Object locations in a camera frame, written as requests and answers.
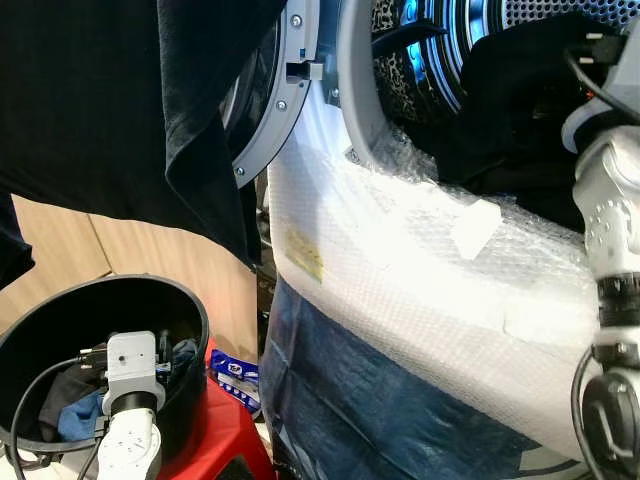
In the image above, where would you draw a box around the bubble-wrapped white washing machine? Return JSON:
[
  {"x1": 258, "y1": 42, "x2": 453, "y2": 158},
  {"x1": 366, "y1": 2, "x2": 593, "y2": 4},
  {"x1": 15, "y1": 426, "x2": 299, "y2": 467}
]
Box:
[{"x1": 258, "y1": 0, "x2": 640, "y2": 480}]

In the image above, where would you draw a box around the dark blue garment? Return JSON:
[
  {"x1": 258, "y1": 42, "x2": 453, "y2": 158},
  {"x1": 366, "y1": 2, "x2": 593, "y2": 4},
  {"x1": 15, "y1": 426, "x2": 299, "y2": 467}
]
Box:
[{"x1": 168, "y1": 338, "x2": 203, "y2": 393}]

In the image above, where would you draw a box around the blue and white package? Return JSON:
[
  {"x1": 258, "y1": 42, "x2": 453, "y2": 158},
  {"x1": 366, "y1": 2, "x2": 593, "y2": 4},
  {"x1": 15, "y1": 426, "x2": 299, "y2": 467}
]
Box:
[{"x1": 207, "y1": 347, "x2": 264, "y2": 415}]

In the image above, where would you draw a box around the red plastic stool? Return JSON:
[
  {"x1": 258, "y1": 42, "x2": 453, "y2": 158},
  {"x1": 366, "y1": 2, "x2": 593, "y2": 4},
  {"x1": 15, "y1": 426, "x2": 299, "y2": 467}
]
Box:
[{"x1": 155, "y1": 338, "x2": 277, "y2": 480}]

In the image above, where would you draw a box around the light blue cloth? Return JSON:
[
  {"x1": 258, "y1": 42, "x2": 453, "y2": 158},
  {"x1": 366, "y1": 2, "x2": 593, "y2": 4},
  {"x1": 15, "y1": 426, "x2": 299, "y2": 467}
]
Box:
[{"x1": 56, "y1": 388, "x2": 109, "y2": 443}]

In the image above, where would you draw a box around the black round laundry bucket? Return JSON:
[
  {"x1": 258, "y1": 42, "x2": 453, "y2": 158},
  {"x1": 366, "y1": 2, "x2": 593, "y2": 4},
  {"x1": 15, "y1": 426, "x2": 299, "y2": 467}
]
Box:
[{"x1": 0, "y1": 274, "x2": 212, "y2": 473}]

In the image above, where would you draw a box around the large black hanging garment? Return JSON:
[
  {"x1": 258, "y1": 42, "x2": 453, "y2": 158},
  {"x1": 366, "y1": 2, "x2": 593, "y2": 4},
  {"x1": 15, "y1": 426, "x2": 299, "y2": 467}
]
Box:
[{"x1": 0, "y1": 0, "x2": 293, "y2": 291}]

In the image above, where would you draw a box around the grey round washer door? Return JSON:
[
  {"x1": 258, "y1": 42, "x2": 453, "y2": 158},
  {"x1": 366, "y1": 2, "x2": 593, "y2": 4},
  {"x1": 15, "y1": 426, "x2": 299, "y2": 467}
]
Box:
[{"x1": 222, "y1": 0, "x2": 323, "y2": 191}]

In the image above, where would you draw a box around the white tape piece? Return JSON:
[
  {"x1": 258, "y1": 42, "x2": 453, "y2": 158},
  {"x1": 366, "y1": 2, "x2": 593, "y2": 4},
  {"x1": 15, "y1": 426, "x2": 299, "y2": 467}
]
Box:
[{"x1": 449, "y1": 197, "x2": 504, "y2": 261}]

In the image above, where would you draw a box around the grey rubber door gasket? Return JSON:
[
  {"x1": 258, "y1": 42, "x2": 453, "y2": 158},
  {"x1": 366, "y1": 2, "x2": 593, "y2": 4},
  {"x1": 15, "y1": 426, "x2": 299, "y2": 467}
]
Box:
[{"x1": 336, "y1": 0, "x2": 446, "y2": 183}]

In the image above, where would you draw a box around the black garment in drum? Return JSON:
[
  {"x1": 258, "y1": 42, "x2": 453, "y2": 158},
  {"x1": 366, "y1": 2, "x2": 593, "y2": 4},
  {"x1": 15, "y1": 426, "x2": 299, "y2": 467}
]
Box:
[{"x1": 432, "y1": 10, "x2": 629, "y2": 233}]

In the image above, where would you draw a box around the leopard print garment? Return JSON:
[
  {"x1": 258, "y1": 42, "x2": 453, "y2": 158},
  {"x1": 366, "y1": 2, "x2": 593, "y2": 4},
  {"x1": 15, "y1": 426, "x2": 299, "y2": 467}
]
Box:
[{"x1": 371, "y1": 0, "x2": 463, "y2": 129}]

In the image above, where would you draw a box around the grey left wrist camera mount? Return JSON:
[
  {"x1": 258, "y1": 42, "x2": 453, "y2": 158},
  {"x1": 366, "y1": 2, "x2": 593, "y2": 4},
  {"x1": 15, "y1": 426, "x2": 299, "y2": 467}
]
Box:
[{"x1": 104, "y1": 331, "x2": 167, "y2": 416}]

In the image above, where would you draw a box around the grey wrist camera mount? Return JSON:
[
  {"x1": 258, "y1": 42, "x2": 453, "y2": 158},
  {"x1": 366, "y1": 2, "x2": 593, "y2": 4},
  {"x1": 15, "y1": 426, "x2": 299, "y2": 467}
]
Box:
[
  {"x1": 104, "y1": 331, "x2": 167, "y2": 416},
  {"x1": 598, "y1": 18, "x2": 640, "y2": 123}
]

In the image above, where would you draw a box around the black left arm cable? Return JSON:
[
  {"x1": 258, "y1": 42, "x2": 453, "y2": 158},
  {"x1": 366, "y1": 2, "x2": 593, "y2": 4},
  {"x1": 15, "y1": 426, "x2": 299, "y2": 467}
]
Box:
[{"x1": 4, "y1": 344, "x2": 109, "y2": 480}]

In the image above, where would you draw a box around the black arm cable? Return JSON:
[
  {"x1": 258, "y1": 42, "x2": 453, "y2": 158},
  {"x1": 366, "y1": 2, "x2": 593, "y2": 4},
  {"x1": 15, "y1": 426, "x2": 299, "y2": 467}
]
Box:
[
  {"x1": 563, "y1": 30, "x2": 640, "y2": 126},
  {"x1": 4, "y1": 344, "x2": 109, "y2": 480}
]

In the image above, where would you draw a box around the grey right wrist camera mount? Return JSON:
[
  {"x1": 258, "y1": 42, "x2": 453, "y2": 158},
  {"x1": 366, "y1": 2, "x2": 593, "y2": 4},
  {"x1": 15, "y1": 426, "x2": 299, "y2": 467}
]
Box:
[{"x1": 598, "y1": 18, "x2": 640, "y2": 123}]

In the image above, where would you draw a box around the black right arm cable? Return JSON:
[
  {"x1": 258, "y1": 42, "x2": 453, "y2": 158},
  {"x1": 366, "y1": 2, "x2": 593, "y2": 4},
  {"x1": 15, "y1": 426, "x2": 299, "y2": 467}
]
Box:
[{"x1": 563, "y1": 30, "x2": 640, "y2": 126}]

